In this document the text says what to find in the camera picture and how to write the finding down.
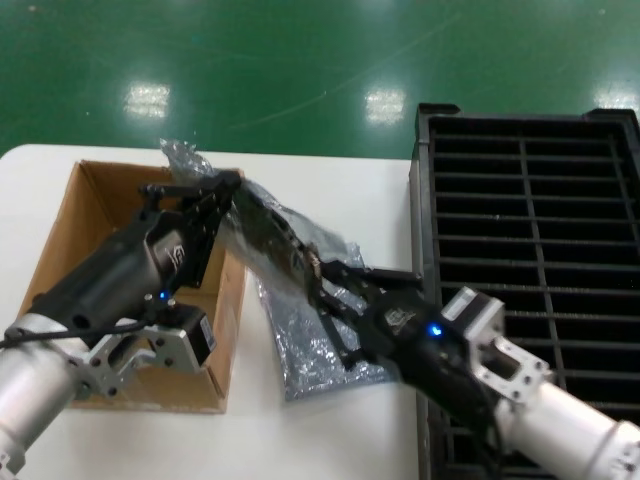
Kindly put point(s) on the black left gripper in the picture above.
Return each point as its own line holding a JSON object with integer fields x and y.
{"x": 115, "y": 270}

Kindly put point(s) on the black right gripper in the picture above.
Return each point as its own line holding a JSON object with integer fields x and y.
{"x": 420, "y": 345}

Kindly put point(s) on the bagged graphics card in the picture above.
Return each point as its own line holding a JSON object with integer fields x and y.
{"x": 320, "y": 230}

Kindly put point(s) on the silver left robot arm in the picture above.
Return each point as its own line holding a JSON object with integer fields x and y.
{"x": 30, "y": 385}

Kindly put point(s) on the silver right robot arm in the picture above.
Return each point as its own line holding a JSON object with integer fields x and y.
{"x": 565, "y": 430}

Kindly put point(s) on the brown cardboard box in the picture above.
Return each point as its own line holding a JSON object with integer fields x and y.
{"x": 100, "y": 195}

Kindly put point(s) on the black slotted plastic container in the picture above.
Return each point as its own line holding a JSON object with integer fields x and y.
{"x": 522, "y": 215}

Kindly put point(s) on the silver antistatic plastic bag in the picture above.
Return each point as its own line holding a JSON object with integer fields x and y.
{"x": 310, "y": 360}

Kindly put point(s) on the crumpled plastic scrap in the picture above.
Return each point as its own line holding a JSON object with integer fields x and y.
{"x": 172, "y": 144}

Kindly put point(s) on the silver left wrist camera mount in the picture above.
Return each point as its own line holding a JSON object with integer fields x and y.
{"x": 165, "y": 345}

